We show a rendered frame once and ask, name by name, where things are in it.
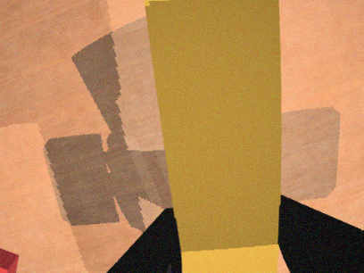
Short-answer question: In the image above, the yellow bar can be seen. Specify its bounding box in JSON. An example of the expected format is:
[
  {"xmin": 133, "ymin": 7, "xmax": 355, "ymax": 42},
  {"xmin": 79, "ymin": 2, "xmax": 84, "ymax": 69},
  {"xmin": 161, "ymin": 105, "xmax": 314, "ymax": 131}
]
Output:
[{"xmin": 144, "ymin": 0, "xmax": 282, "ymax": 273}]

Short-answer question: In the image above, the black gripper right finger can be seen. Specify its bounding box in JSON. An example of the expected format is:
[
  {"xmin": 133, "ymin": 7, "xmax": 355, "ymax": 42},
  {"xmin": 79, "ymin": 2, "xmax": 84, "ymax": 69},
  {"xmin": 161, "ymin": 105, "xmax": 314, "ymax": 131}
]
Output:
[{"xmin": 277, "ymin": 195, "xmax": 364, "ymax": 273}]

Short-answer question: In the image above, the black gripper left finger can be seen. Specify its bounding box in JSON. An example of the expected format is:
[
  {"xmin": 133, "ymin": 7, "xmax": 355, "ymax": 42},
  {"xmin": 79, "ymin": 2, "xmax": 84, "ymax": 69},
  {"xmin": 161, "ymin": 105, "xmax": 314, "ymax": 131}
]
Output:
[{"xmin": 106, "ymin": 208, "xmax": 182, "ymax": 273}]

